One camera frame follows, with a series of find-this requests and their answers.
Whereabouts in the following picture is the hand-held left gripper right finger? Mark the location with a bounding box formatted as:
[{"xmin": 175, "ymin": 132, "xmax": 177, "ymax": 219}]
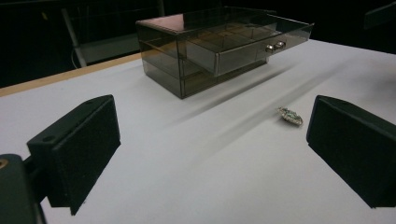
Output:
[{"xmin": 305, "ymin": 94, "xmax": 396, "ymax": 209}]

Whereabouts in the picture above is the smoked acrylic drawer box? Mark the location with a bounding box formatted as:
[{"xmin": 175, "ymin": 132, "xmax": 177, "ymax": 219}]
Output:
[{"xmin": 135, "ymin": 7, "xmax": 278, "ymax": 100}]

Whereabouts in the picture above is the metal stand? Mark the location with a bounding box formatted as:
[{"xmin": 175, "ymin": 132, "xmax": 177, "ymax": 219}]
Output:
[{"xmin": 61, "ymin": 0, "xmax": 166, "ymax": 69}]

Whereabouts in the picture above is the smoked acrylic drawer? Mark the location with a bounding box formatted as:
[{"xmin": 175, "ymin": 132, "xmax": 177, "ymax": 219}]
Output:
[{"xmin": 177, "ymin": 14, "xmax": 315, "ymax": 77}]

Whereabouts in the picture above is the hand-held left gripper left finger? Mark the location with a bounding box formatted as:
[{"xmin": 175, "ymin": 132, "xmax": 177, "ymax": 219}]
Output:
[{"xmin": 26, "ymin": 94, "xmax": 121, "ymax": 217}]

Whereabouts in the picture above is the silver rhinestone brooch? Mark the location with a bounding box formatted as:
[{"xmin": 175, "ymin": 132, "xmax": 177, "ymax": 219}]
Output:
[{"xmin": 276, "ymin": 106, "xmax": 304, "ymax": 127}]

